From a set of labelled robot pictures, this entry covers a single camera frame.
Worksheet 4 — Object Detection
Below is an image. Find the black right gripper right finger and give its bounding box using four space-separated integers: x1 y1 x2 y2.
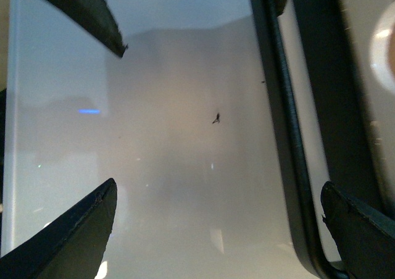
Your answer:
320 181 394 278

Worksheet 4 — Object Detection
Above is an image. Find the black drawer handle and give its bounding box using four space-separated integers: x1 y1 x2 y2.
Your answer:
251 0 386 278

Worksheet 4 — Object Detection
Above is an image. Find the black debris speck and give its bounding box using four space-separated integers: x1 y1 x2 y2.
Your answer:
212 112 221 124

